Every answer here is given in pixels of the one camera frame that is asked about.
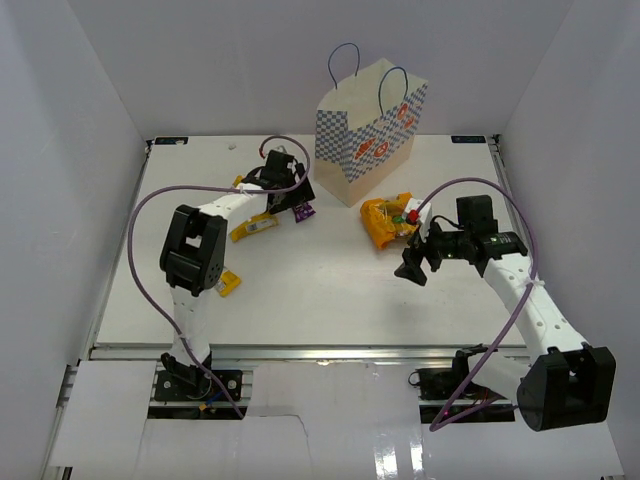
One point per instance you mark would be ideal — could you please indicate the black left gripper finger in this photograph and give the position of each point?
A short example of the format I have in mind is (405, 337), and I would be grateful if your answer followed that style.
(277, 205)
(300, 207)

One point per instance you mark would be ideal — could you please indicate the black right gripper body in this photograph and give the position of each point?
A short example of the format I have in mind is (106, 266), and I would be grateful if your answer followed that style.
(448, 243)

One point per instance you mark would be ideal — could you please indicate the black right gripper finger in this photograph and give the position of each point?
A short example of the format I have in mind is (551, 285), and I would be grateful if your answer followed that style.
(434, 260)
(410, 268)

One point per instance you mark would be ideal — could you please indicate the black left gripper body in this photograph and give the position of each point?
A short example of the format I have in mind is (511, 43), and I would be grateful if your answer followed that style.
(287, 184)

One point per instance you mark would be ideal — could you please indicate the purple brown candy packet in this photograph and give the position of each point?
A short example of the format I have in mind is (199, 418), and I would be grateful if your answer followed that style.
(304, 212)

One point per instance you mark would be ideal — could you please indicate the orange mango candy bag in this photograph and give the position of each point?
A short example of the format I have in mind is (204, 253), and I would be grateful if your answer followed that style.
(384, 221)

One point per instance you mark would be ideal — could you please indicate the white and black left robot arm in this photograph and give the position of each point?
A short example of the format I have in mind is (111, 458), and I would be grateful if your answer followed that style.
(193, 254)

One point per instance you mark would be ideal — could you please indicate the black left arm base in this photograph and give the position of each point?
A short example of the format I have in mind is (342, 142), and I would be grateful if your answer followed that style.
(177, 382)

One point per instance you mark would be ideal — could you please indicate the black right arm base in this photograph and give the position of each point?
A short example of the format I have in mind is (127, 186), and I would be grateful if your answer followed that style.
(435, 385)

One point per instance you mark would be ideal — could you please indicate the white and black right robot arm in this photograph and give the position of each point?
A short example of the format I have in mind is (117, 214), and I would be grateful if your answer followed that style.
(567, 382)

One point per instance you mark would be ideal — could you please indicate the yellow snack bar middle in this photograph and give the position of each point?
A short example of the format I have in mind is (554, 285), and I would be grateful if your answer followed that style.
(255, 225)

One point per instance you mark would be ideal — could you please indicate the yellow snack bar bottom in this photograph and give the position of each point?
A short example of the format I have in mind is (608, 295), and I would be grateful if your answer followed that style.
(227, 282)

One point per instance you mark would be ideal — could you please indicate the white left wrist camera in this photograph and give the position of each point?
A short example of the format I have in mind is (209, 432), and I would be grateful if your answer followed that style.
(278, 148)

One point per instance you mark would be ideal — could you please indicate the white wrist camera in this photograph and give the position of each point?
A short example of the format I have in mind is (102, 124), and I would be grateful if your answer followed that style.
(278, 148)
(418, 212)

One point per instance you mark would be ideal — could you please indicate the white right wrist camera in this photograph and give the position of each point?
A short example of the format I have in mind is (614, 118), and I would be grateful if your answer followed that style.
(418, 212)

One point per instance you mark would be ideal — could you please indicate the checkered paper bag blue handles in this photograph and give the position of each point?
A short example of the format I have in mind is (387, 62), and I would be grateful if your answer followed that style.
(365, 126)

